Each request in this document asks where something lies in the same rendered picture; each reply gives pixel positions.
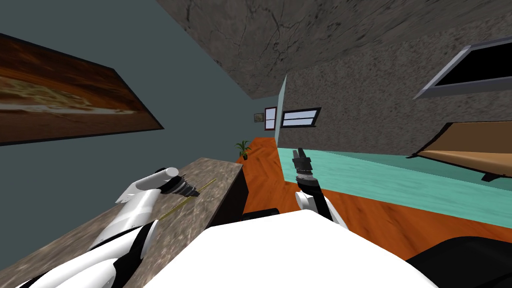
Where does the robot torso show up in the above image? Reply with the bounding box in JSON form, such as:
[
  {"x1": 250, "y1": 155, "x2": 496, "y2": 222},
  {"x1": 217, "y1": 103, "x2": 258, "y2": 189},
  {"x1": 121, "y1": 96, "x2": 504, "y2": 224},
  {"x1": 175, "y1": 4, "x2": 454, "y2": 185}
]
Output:
[{"x1": 143, "y1": 207, "x2": 441, "y2": 288}]

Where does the thin olive stick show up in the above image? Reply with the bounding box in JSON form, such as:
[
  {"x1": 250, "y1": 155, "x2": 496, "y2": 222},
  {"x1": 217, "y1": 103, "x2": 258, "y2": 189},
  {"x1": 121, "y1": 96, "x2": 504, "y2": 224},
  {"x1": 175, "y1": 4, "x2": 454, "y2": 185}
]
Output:
[{"x1": 159, "y1": 178, "x2": 218, "y2": 221}]

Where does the grey framed window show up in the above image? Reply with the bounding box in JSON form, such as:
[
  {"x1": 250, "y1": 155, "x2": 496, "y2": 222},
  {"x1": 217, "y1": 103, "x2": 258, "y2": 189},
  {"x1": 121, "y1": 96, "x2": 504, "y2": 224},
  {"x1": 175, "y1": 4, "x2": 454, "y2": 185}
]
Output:
[{"x1": 411, "y1": 37, "x2": 512, "y2": 101}]

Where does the brown wooden furniture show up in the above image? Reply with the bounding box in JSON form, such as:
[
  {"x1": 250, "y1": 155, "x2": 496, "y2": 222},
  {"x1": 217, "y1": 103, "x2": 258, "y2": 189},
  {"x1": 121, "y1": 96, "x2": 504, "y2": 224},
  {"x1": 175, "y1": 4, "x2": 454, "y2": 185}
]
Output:
[{"x1": 405, "y1": 121, "x2": 512, "y2": 183}]

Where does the green potted plant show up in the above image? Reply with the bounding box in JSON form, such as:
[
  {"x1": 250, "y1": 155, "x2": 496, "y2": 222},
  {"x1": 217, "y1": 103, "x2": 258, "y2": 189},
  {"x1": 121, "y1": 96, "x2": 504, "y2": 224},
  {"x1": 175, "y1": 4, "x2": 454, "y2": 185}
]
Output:
[{"x1": 234, "y1": 139, "x2": 253, "y2": 161}]

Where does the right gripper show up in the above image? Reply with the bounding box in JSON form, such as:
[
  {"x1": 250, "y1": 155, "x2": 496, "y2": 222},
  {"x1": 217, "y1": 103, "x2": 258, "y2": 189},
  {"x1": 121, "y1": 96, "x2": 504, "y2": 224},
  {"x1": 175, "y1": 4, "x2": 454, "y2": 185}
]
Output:
[{"x1": 291, "y1": 147, "x2": 313, "y2": 175}]

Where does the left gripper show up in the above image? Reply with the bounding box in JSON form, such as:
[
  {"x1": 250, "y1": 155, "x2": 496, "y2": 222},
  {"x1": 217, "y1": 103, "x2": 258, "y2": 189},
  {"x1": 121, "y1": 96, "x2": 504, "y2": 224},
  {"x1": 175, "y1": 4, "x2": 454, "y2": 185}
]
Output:
[{"x1": 169, "y1": 174, "x2": 201, "y2": 198}]

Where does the red framed window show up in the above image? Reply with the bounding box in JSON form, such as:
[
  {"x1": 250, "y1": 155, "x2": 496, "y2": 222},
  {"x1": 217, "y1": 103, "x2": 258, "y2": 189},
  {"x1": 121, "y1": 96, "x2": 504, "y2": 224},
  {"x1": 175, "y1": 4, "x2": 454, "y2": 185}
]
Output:
[{"x1": 263, "y1": 106, "x2": 278, "y2": 132}]

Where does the large brown landscape painting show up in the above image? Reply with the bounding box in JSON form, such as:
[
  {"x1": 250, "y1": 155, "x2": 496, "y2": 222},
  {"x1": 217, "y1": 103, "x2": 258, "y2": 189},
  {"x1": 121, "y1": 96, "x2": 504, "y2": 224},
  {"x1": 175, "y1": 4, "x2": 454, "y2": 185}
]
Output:
[{"x1": 0, "y1": 33, "x2": 165, "y2": 147}]

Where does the black framed window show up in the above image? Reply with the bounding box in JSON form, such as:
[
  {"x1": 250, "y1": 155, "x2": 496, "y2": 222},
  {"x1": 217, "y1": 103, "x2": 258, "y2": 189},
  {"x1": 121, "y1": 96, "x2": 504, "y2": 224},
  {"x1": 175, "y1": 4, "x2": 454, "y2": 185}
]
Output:
[{"x1": 279, "y1": 106, "x2": 323, "y2": 129}]

